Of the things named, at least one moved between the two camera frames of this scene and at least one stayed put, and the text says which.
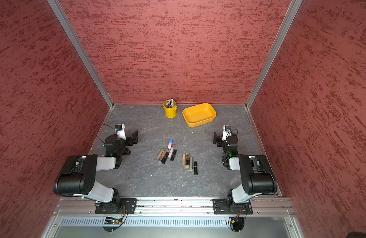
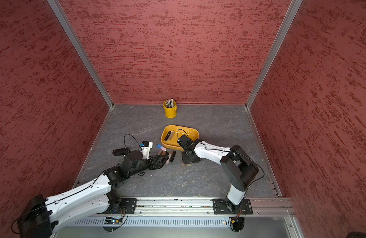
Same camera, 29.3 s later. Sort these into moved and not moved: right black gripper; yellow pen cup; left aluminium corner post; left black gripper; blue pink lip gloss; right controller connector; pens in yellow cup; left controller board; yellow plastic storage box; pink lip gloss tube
Moved: yellow plastic storage box; left black gripper; right black gripper; pink lip gloss tube; blue pink lip gloss
Not moved: pens in yellow cup; yellow pen cup; left controller board; left aluminium corner post; right controller connector
